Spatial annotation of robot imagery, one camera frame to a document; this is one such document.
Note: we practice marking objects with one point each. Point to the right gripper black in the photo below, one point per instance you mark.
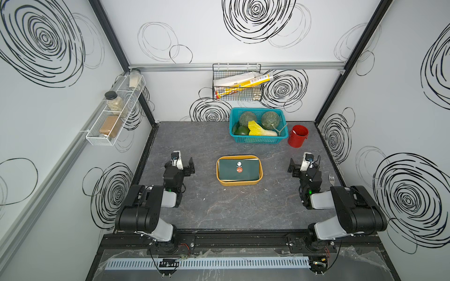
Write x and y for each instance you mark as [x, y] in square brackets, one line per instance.
[297, 169]

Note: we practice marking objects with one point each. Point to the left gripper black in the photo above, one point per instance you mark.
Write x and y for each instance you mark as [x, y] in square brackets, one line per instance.
[186, 171]

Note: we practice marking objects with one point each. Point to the dark green envelope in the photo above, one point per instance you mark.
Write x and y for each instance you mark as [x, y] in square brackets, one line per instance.
[239, 169]

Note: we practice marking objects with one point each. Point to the yellow plastic storage box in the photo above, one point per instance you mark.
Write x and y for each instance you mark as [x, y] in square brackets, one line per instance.
[240, 183]

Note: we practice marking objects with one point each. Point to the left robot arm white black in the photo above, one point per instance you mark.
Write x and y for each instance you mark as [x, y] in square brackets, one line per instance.
[140, 210]

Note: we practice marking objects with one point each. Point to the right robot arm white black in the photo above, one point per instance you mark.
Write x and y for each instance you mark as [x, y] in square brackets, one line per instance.
[356, 211]

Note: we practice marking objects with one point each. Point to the yellow white box in basket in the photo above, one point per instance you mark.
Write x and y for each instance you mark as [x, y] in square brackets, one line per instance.
[246, 85]

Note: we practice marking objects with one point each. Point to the silver fork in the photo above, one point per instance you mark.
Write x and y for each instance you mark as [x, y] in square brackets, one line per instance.
[332, 179]

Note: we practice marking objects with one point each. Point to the red cup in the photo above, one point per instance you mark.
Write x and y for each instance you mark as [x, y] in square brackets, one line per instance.
[297, 136]

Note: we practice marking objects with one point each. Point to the right green melon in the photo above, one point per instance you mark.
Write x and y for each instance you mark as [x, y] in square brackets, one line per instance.
[270, 120]

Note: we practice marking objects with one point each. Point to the green melon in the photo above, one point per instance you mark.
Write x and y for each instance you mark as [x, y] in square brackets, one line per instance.
[270, 120]
[247, 117]

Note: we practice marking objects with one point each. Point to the yellow cabbage toy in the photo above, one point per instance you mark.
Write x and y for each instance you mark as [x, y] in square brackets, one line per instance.
[257, 130]

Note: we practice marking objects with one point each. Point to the green pepper toy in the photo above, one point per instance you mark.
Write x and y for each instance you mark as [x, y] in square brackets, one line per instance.
[242, 131]

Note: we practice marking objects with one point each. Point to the teal plastic basket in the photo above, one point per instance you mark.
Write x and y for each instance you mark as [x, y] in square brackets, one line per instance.
[236, 114]

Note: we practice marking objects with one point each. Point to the left green melon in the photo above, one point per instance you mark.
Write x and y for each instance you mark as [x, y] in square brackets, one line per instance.
[247, 117]

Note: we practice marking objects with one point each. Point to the jar with black lid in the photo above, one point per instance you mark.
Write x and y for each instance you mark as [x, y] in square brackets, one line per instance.
[114, 102]

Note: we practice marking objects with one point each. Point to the clear jar far shelf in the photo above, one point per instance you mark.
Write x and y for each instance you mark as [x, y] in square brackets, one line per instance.
[135, 78]

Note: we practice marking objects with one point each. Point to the white wire wall shelf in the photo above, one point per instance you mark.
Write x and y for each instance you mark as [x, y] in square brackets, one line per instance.
[131, 116]

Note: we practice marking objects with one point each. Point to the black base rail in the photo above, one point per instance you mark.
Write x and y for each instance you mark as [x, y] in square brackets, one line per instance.
[195, 241]

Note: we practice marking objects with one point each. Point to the white slotted cable duct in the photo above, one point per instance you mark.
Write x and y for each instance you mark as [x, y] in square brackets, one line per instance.
[293, 262]

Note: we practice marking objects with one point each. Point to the black wire wall basket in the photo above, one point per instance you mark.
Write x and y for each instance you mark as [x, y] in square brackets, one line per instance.
[220, 70]

